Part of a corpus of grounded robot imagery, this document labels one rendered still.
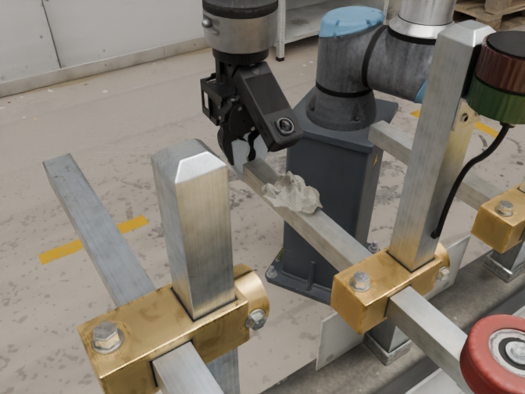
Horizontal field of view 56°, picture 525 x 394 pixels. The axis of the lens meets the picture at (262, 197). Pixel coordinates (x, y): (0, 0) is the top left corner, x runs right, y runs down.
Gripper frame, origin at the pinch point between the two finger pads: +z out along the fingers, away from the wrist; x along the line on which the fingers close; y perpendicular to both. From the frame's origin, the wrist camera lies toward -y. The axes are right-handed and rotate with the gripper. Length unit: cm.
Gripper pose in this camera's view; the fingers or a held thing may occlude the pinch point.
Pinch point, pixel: (249, 177)
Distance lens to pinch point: 72.8
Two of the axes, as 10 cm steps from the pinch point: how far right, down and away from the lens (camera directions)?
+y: -5.5, -5.5, 6.3
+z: -0.2, 7.6, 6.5
